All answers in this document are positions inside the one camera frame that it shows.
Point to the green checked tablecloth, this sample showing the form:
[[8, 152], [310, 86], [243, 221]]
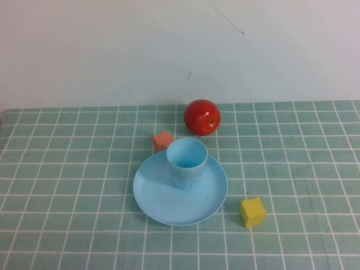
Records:
[[295, 168]]

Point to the red apple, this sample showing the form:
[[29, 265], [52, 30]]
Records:
[[201, 118]]

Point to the yellow foam cube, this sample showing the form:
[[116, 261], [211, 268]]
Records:
[[253, 213]]

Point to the light blue plastic plate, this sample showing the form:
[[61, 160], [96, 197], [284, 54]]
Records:
[[168, 205]]

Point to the orange foam cube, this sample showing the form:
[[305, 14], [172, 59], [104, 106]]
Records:
[[161, 142]]

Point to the blue plastic cup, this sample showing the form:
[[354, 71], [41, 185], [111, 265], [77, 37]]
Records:
[[185, 174]]

